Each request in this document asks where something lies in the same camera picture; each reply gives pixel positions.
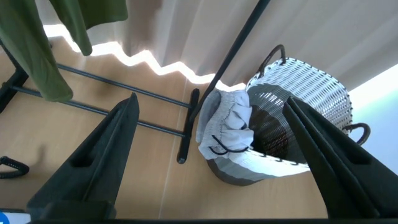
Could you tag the pale grey shorts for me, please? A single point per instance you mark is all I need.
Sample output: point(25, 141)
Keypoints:
point(230, 124)

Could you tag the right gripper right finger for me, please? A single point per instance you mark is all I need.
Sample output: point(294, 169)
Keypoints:
point(348, 174)

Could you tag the white laundry basket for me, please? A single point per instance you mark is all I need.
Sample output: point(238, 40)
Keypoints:
point(311, 84)

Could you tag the black clothes rack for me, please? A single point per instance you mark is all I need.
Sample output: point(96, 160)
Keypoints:
point(186, 130)

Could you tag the beige curtain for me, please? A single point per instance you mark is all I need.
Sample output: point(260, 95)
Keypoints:
point(311, 31)

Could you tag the green long-sleeved shirt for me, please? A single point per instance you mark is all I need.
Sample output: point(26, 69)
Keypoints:
point(28, 56)

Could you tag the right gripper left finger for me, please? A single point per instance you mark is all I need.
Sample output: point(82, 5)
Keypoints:
point(93, 174)

